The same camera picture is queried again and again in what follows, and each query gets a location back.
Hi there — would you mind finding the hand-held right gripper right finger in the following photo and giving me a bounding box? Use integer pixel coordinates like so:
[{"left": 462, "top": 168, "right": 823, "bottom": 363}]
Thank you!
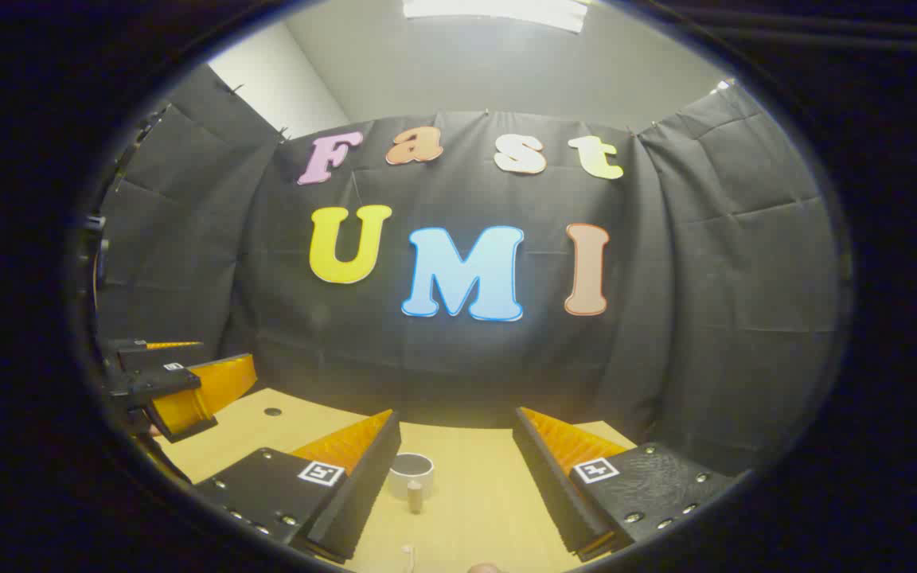
[{"left": 513, "top": 407, "right": 738, "bottom": 563}]

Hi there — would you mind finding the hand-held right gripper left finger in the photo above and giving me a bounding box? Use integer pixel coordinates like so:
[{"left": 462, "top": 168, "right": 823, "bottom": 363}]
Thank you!
[{"left": 192, "top": 410, "right": 402, "bottom": 563}]

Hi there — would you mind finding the white cup with wooden handle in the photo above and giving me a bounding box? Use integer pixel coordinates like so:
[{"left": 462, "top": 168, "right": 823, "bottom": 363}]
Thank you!
[{"left": 387, "top": 452, "right": 435, "bottom": 514}]

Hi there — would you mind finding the wooden desktop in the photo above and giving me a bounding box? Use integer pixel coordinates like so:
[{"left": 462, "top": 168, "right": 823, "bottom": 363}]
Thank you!
[{"left": 154, "top": 388, "right": 638, "bottom": 573}]

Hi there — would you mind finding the black backdrop cloth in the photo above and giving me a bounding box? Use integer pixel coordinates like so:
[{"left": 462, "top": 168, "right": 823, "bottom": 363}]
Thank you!
[{"left": 96, "top": 64, "right": 841, "bottom": 478}]

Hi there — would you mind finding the ceiling light panel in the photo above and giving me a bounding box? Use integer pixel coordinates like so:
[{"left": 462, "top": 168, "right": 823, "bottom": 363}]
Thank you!
[{"left": 403, "top": 0, "right": 591, "bottom": 34}]

